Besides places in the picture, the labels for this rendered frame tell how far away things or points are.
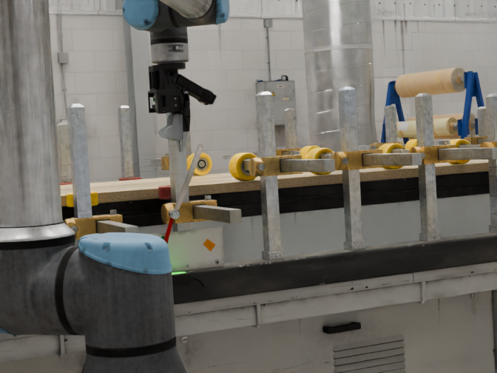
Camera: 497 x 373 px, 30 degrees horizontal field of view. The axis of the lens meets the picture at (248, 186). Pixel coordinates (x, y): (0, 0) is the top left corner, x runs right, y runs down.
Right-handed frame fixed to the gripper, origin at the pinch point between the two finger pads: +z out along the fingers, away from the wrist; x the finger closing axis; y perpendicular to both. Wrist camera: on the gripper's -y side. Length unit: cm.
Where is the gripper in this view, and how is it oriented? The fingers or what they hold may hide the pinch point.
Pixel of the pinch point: (183, 146)
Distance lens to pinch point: 226.1
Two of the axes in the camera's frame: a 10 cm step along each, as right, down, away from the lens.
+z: 0.6, 10.0, 0.5
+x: 4.1, 0.2, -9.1
